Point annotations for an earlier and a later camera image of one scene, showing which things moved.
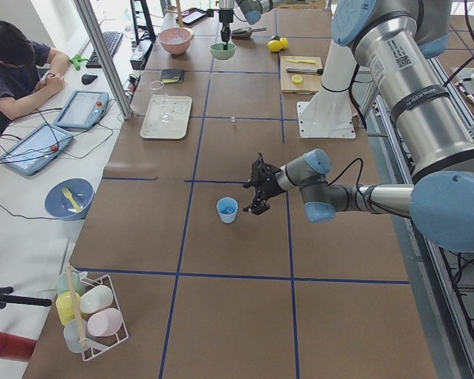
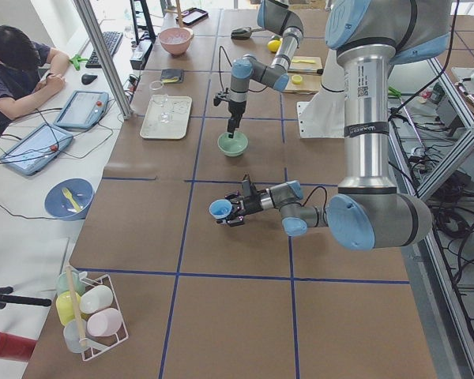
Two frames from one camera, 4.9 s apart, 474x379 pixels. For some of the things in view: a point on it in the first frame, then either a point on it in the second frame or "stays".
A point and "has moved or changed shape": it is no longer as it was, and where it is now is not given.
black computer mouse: [87, 79] stays
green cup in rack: [70, 281] stays
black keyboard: [111, 39] stays
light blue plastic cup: [227, 208] has moved or changed shape
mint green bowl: [220, 54] to [232, 147]
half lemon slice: [296, 79] stays
